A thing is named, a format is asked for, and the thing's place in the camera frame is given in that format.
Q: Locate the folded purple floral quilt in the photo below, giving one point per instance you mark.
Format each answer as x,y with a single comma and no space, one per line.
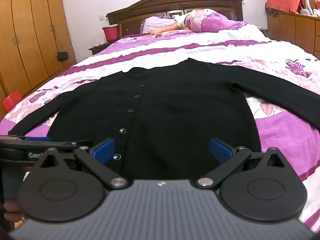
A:
215,22

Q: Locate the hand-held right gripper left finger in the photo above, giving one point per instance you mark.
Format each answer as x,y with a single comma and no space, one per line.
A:
103,148

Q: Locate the black button cardigan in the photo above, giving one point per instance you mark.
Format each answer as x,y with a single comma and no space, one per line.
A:
175,105

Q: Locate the wooden wardrobe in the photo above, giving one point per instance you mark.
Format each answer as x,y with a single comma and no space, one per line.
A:
30,30

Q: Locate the red bucket with green rim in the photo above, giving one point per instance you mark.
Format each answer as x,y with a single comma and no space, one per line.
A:
110,33

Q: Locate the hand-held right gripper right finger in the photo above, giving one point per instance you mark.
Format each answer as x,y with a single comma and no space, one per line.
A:
220,150

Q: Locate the dark wooden nightstand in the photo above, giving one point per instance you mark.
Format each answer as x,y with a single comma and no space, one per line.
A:
96,48

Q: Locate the low wooden cabinet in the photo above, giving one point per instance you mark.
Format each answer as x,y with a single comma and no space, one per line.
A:
292,28

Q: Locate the dark wooden headboard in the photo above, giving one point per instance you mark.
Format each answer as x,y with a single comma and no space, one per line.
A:
160,5

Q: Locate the pale purple pillow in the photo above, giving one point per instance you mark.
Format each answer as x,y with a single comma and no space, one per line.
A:
156,23

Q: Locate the small black box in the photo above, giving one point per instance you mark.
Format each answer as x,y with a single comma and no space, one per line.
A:
62,56

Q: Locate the purple floral bedspread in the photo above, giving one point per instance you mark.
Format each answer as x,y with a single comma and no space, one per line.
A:
200,47

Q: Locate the red plastic stool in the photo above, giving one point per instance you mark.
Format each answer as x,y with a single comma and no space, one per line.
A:
12,101

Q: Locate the white and orange plush toy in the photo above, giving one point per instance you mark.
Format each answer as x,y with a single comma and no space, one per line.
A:
175,23

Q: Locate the person's left hand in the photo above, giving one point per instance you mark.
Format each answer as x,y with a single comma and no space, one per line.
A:
11,211

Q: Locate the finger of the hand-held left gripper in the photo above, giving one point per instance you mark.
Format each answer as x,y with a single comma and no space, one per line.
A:
37,139

